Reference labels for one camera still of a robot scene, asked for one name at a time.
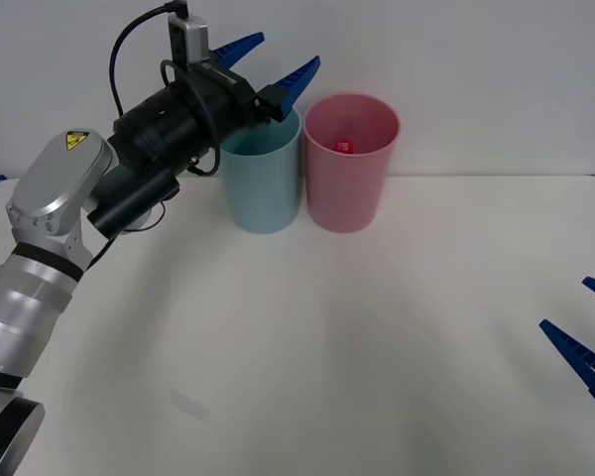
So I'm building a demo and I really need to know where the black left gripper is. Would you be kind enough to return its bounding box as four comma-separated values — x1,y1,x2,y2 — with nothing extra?
190,32,321,145

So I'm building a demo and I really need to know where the pale blue plastic bin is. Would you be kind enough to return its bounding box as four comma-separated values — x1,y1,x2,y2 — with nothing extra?
219,104,301,235

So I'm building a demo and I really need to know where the pink plastic bin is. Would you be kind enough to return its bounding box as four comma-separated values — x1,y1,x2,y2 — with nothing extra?
302,92,402,234

